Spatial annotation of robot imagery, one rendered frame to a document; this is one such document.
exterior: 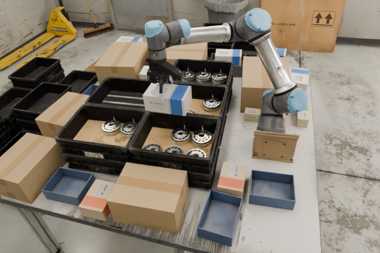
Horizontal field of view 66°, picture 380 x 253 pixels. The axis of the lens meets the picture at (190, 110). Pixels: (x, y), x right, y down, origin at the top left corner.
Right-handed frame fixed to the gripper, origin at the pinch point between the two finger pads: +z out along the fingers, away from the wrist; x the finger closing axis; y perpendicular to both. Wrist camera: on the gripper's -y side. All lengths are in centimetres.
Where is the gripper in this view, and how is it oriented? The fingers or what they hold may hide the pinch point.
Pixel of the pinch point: (167, 95)
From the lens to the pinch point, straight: 139.0
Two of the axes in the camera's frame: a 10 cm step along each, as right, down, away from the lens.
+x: -2.8, 6.1, -7.5
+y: -9.6, -1.2, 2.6
